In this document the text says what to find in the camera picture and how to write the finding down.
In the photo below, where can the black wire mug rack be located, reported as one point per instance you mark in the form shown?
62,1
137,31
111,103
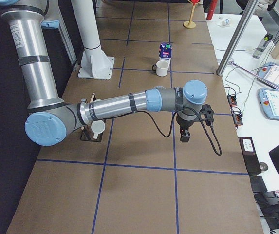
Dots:
86,131

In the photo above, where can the thin metal rod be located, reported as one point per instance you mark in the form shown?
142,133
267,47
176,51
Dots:
272,85

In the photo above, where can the orange relay board lower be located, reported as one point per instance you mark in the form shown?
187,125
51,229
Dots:
237,118

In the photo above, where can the grey water bottle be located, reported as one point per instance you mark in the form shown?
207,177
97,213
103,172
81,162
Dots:
262,46

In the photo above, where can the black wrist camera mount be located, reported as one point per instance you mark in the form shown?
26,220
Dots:
208,113

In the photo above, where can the white ribbed HOME mug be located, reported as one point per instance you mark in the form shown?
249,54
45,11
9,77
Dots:
97,128

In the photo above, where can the black desk stand base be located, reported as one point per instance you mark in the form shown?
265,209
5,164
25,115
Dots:
268,201

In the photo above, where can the teach pendant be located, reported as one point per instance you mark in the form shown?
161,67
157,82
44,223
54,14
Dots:
269,102
269,72

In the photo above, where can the far teach pendant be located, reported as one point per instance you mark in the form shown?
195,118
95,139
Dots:
269,72

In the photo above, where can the near teach pendant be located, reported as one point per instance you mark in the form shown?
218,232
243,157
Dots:
269,102

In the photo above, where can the red bottle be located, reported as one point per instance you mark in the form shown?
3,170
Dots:
211,10

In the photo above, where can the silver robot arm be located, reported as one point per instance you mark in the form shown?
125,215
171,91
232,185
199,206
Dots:
50,119

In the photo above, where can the white pedestal column base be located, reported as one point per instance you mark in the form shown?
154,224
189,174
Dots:
95,64

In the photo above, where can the aluminium frame post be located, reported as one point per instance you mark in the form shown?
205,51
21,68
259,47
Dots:
245,18

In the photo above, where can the blue Pascual milk carton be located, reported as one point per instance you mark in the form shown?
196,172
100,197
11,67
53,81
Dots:
165,51

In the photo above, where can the orange relay board upper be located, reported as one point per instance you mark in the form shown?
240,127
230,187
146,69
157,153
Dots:
232,100

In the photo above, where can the orange relay board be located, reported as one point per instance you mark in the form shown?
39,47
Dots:
237,118
232,100

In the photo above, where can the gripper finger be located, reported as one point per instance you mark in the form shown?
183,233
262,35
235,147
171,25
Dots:
182,137
188,137

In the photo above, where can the wooden mug tree stand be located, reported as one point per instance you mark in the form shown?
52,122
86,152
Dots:
190,24

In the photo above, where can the white smiley face mug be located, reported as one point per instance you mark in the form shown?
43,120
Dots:
161,68

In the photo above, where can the black power box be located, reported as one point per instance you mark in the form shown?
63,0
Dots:
249,155

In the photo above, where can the white lying bottle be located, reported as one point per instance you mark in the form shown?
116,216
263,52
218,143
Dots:
224,22

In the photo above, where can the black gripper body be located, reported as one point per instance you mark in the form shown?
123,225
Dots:
183,124

